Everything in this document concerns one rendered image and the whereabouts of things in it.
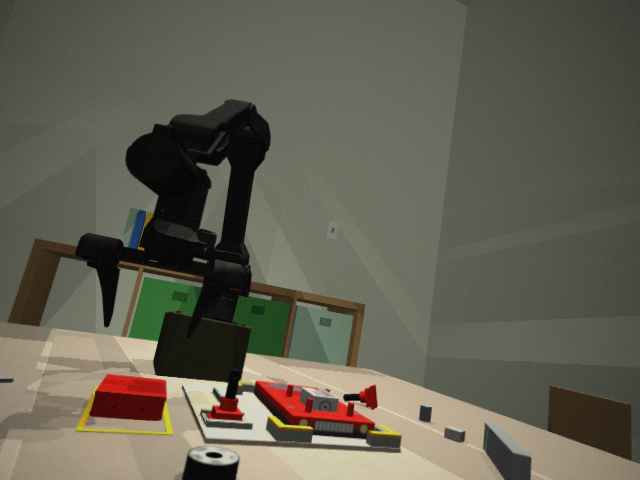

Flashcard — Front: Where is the black toy tyre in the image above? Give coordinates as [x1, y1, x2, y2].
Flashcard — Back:
[182, 446, 240, 480]

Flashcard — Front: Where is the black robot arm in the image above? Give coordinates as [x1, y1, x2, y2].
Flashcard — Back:
[125, 99, 271, 324]

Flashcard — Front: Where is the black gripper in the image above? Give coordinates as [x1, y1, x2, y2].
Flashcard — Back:
[74, 202, 244, 338]

